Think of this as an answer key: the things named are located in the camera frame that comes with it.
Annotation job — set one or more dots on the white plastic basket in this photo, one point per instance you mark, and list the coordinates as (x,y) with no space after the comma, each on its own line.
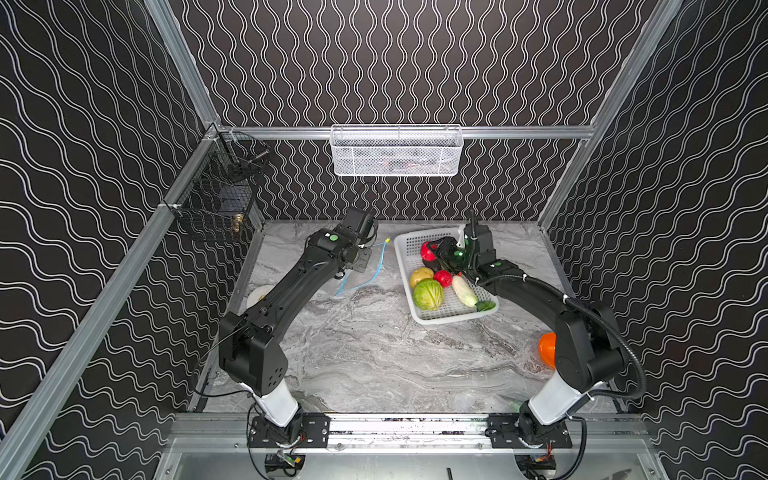
(407,249)

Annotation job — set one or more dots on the red tomato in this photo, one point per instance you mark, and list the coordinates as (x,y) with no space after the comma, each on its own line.
(444,278)

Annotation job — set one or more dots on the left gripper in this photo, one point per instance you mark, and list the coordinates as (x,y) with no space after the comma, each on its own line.
(357,255)

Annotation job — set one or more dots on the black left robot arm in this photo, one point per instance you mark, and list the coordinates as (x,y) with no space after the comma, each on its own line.
(249,348)

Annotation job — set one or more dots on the green cabbage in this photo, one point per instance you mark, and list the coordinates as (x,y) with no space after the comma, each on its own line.
(428,295)

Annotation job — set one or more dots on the white tape roll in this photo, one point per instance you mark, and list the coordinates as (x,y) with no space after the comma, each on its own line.
(257,295)

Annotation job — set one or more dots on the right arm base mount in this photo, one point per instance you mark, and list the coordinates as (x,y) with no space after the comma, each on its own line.
(515,431)

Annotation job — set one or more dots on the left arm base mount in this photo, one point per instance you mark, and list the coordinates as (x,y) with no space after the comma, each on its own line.
(305,430)

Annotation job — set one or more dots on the white daikon radish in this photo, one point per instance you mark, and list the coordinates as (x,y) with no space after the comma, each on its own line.
(463,291)

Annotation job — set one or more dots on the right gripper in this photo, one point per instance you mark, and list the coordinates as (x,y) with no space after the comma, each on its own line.
(454,255)

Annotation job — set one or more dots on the black wire wall basket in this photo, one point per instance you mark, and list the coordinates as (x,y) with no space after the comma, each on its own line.
(218,207)

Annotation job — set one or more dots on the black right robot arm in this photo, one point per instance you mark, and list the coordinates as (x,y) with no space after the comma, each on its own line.
(589,356)

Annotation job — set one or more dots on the clear wall basket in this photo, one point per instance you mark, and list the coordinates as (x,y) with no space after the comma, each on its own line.
(391,150)

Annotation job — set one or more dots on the clear zip top bag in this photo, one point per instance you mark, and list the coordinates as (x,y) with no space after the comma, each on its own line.
(365,269)

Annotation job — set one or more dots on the red apple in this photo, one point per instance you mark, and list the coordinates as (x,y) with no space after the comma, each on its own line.
(427,250)

